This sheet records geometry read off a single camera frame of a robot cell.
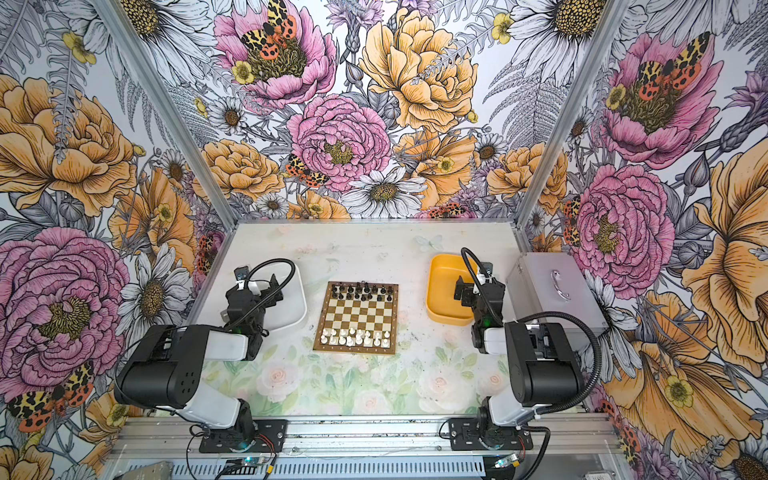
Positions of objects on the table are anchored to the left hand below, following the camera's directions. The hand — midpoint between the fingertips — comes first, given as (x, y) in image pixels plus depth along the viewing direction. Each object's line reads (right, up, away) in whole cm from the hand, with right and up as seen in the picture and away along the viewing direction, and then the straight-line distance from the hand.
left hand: (260, 285), depth 93 cm
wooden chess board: (+30, -10, +1) cm, 32 cm away
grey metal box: (+84, +2, -10) cm, 85 cm away
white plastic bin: (+10, -7, -1) cm, 12 cm away
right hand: (+66, 0, +1) cm, 66 cm away
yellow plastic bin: (+58, +3, +13) cm, 59 cm away
